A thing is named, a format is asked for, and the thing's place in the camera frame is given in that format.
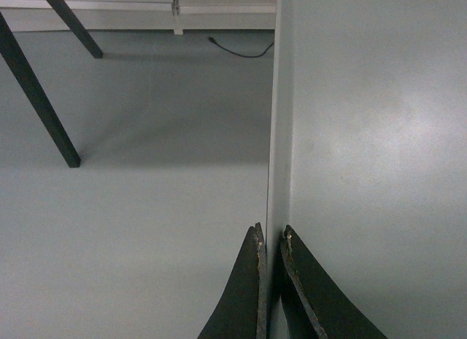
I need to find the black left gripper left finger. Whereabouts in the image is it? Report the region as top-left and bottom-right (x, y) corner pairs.
(198, 223), (267, 339)

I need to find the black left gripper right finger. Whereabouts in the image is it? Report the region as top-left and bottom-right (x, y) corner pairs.
(280, 225), (386, 339)

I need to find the grey rectangular tray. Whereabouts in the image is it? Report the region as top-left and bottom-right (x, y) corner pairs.
(266, 0), (466, 338)

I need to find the black table leg near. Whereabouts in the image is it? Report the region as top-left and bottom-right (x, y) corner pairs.
(1, 15), (81, 168)

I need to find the black table leg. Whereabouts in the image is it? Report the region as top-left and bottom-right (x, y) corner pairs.
(45, 0), (104, 59)
(1, 15), (81, 168)

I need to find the black table leg far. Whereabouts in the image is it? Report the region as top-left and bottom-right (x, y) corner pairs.
(45, 0), (104, 59)

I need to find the black floor cable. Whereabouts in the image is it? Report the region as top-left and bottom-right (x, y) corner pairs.
(207, 36), (275, 58)

